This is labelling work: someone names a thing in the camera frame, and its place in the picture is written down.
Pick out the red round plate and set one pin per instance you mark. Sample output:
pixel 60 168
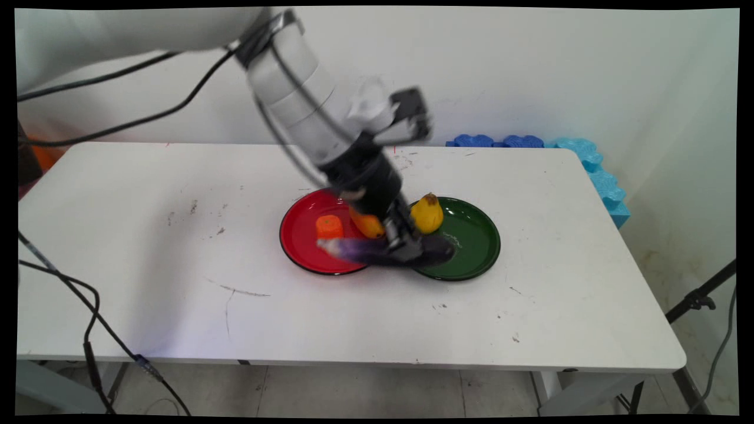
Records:
pixel 303 235

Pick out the orange object behind table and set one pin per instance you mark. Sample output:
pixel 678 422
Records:
pixel 44 154

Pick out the dark object behind table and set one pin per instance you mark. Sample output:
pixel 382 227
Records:
pixel 28 162

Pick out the orange toy persimmon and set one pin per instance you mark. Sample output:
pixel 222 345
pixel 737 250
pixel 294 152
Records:
pixel 328 227

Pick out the orange toy mango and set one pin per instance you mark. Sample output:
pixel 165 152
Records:
pixel 366 225

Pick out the black tripod stand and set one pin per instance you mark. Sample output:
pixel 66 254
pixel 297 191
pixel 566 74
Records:
pixel 698 300

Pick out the light blue foam mat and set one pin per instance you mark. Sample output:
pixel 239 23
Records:
pixel 607 188

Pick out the dark green round plate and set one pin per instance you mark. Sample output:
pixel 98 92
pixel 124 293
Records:
pixel 471 241

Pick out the black table leg frame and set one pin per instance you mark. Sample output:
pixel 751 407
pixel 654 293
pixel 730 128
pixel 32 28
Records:
pixel 116 386
pixel 686 388

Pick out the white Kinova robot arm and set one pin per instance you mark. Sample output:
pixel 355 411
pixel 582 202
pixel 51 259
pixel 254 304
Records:
pixel 283 76

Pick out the purple toy eggplant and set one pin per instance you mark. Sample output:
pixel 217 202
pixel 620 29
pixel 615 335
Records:
pixel 359 250

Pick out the yellow toy pear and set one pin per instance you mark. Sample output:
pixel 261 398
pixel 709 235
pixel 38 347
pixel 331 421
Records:
pixel 427 215

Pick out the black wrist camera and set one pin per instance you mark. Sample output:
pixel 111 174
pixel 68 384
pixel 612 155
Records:
pixel 412 112

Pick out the dark blue foam mat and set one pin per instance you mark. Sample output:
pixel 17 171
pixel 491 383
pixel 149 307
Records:
pixel 522 141
pixel 473 141

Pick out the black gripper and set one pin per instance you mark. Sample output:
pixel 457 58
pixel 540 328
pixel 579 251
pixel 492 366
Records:
pixel 368 179

